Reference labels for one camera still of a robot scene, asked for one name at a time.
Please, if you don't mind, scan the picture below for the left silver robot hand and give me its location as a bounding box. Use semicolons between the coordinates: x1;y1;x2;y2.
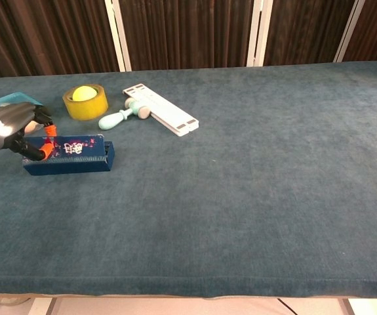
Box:
0;101;60;161

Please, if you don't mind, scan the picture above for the clear container teal lid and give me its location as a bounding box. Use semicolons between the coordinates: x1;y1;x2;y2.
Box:
0;92;47;135

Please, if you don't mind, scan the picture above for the blue glasses case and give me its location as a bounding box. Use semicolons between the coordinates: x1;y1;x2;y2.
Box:
22;133;115;177

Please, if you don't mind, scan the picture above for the wooden item inside container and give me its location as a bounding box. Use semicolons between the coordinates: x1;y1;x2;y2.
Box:
24;119;45;135

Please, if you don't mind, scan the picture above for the yellow tape roll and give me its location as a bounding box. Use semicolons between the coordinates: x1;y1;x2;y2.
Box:
62;84;109;121

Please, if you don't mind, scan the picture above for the yellow-green tennis ball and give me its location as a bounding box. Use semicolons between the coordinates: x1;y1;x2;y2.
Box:
72;85;98;102

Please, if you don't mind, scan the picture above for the mint handheld roller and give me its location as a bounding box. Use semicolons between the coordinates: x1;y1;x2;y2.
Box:
98;97;150;131

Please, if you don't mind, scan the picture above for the white folding stand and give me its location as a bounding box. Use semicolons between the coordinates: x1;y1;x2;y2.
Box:
122;84;199;137

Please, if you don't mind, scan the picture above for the white table leg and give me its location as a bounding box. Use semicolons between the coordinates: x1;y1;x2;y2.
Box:
29;297;58;315
337;297;356;315

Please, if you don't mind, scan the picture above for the blue tablecloth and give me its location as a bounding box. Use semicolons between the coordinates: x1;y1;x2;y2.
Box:
0;60;377;299

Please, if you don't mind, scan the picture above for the white screen post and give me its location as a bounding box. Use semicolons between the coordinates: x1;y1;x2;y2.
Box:
104;0;132;72
246;0;273;68
332;0;366;63

